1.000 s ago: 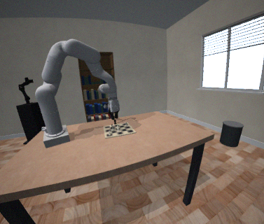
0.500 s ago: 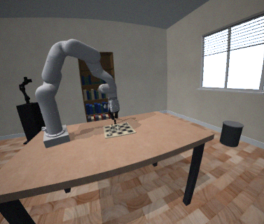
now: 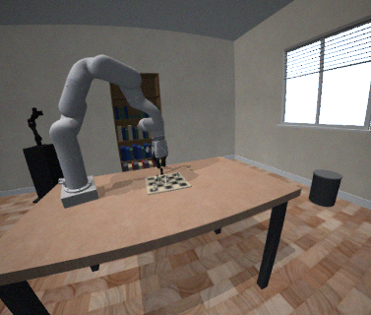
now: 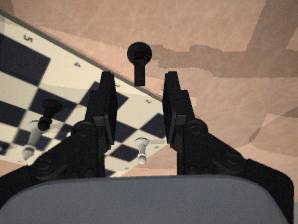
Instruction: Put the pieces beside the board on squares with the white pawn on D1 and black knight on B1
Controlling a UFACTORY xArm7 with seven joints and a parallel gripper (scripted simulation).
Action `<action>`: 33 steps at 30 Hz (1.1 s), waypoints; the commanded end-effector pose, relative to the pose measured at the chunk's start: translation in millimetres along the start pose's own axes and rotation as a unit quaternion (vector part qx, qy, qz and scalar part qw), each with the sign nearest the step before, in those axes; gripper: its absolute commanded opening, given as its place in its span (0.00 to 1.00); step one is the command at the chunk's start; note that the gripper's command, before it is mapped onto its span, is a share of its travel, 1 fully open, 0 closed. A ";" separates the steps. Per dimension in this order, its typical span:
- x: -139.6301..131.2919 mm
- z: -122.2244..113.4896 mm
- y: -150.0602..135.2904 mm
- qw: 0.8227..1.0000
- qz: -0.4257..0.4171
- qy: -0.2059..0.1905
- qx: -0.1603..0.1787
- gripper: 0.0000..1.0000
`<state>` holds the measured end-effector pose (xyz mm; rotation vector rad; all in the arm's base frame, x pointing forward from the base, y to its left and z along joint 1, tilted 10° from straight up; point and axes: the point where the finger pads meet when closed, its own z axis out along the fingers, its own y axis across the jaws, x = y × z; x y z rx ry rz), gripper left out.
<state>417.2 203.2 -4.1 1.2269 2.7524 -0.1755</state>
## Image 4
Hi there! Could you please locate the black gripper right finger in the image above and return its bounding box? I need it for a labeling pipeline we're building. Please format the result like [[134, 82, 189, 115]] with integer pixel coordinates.
[[162, 71, 294, 224]]

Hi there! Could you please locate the black and cream chessboard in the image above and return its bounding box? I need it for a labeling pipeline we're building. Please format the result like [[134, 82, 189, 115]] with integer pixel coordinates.
[[0, 9, 167, 177]]

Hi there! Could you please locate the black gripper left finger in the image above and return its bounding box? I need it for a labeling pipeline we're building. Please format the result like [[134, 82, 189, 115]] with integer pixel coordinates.
[[0, 71, 118, 209]]

